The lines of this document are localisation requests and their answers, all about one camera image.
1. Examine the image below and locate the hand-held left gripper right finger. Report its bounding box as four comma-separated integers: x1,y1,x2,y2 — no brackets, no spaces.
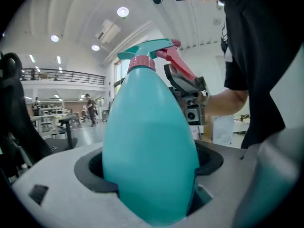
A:
166,139,258,228

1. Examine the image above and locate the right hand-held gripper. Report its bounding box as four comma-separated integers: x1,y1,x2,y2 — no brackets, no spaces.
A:
163,63,211,107

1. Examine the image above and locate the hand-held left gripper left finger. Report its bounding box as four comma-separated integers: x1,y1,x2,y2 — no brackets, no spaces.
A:
11,142,154,228

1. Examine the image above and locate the teal and pink spray head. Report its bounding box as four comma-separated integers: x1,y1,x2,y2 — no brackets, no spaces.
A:
117,38,201,88

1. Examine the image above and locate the teal spray bottle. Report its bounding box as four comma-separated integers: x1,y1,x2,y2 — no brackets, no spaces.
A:
102,66,200,227

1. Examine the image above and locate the person's right forearm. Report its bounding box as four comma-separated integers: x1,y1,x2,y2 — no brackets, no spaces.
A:
204,88,249,116

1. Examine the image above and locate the person's black clothing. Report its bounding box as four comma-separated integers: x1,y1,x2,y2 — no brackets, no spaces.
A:
219,0,304,150

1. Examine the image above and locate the ceiling air conditioner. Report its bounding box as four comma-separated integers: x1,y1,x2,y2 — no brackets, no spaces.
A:
95,19,122,44

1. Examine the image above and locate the black mezzanine railing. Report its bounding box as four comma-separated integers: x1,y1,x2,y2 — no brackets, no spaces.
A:
20,67,106,85

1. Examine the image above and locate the right hand-held gripper camera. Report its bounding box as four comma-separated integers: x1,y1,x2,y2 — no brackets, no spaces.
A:
184,104,206,126

